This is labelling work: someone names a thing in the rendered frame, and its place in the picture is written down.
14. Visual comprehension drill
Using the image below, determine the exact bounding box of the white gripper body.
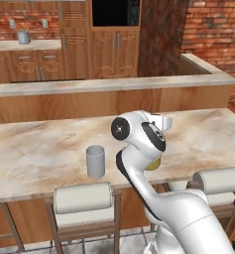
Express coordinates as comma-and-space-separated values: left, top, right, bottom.
160, 115, 175, 131

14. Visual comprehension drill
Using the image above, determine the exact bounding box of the yellow wine glass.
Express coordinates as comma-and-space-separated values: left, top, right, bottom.
145, 156, 163, 172

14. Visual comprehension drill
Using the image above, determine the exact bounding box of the grey ribbed glass cup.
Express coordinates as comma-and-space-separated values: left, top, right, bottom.
85, 144, 107, 180

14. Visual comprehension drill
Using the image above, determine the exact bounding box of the wooden kitchen island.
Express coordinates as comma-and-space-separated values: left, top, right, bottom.
0, 53, 235, 125

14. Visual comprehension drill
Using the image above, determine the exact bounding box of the dark wooden tall panel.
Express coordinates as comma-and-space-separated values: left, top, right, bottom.
137, 0, 190, 78

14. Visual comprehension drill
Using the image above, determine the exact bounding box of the tall wooden cupboard unit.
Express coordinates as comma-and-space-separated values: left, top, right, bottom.
59, 0, 143, 80

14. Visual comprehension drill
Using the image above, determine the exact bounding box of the black microwave oven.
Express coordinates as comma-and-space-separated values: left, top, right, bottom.
91, 0, 142, 28

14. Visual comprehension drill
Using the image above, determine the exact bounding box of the low wooden cupboard run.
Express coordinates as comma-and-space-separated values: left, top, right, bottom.
0, 49, 64, 84

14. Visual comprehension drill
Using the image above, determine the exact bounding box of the grey utensil pot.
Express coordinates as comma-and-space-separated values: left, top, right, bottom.
17, 29, 32, 46

